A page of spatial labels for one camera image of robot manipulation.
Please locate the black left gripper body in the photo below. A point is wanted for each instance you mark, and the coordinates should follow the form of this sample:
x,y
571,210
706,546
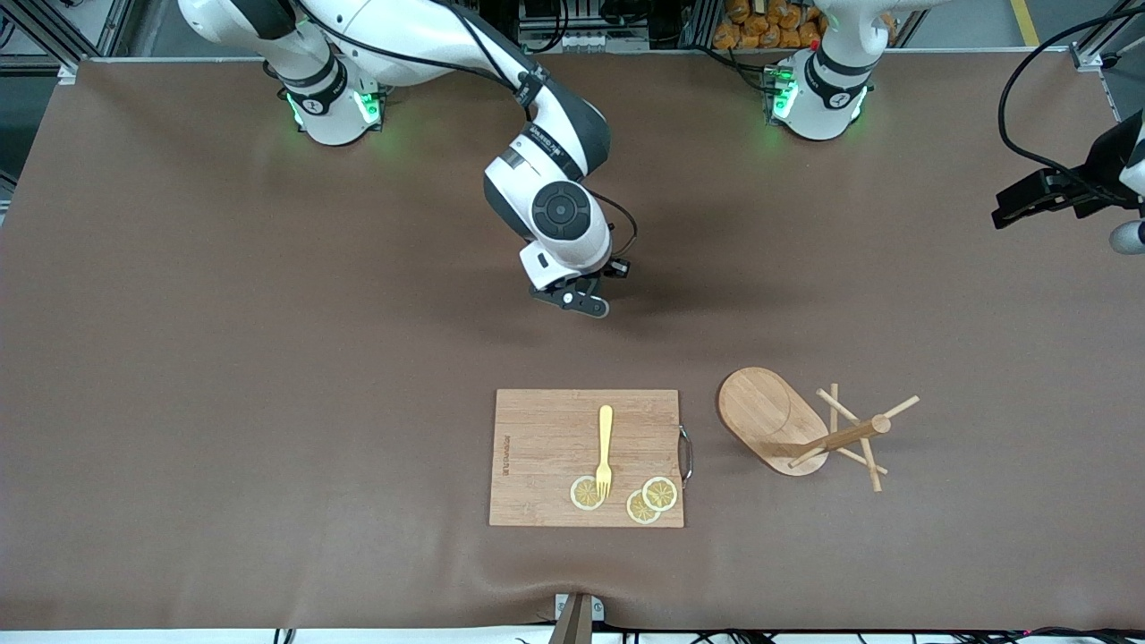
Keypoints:
x,y
1097,182

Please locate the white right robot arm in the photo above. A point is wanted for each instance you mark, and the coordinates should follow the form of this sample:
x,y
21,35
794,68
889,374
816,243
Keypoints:
x,y
429,36

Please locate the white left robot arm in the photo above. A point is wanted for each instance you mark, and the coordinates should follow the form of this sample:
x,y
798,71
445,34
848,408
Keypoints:
x,y
827,89

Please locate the wooden mug tree rack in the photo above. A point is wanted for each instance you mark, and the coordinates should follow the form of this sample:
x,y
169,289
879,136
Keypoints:
x,y
769,420

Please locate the yellow plastic fork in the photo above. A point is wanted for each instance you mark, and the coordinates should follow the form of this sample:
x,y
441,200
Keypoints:
x,y
606,429

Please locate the bamboo cutting board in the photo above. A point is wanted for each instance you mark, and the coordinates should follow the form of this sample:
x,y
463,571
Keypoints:
x,y
546,447

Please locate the lemon slice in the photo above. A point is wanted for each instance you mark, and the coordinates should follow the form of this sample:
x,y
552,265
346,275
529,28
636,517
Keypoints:
x,y
637,512
581,496
662,494

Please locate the white power strip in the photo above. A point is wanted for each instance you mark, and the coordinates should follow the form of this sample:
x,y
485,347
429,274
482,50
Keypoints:
x,y
581,40

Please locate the orange packaged snacks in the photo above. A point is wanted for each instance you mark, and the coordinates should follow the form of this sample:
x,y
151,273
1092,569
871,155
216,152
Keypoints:
x,y
760,22

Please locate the aluminium frame strut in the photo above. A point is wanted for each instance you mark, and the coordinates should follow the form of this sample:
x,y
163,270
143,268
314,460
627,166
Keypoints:
x,y
1087,57
116,27

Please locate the grey table edge bracket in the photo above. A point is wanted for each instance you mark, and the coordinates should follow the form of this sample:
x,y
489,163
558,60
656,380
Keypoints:
x,y
577,622

